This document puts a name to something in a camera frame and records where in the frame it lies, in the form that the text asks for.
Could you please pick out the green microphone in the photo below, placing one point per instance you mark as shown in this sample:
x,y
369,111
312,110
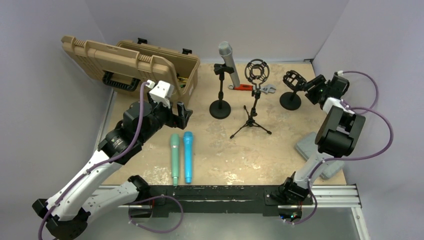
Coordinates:
x,y
175,158

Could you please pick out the grey plastic case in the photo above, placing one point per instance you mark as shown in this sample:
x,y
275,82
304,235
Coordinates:
x,y
306,147

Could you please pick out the black round-base shock-mount stand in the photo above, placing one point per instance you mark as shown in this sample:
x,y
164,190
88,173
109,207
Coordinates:
x,y
290,100

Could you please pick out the grey microphone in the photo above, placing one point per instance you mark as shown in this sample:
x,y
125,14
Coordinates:
x,y
226,52

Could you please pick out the black round-base clip stand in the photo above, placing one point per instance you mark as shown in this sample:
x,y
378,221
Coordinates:
x,y
221,109

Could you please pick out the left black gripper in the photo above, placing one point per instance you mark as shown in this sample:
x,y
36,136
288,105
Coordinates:
x,y
179,121

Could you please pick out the tan plastic tool case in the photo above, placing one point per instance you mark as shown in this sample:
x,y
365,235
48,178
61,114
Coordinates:
x,y
125,66

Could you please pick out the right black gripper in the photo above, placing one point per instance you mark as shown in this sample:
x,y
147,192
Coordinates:
x,y
318,81

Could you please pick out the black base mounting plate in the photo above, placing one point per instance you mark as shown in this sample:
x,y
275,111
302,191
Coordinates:
x,y
267,200

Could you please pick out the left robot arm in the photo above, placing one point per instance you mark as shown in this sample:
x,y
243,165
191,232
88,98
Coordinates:
x,y
67,214

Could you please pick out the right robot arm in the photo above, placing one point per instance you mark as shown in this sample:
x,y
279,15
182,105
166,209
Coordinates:
x,y
337,136

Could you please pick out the black tripod shock-mount stand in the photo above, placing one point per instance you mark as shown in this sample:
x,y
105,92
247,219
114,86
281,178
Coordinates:
x,y
256,72

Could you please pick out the blue microphone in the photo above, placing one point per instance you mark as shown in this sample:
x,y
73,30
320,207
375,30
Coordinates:
x,y
188,139

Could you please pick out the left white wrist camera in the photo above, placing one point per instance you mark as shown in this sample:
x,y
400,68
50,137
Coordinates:
x,y
160,92

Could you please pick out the red-handled adjustable wrench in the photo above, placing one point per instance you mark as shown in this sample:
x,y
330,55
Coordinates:
x,y
246,87

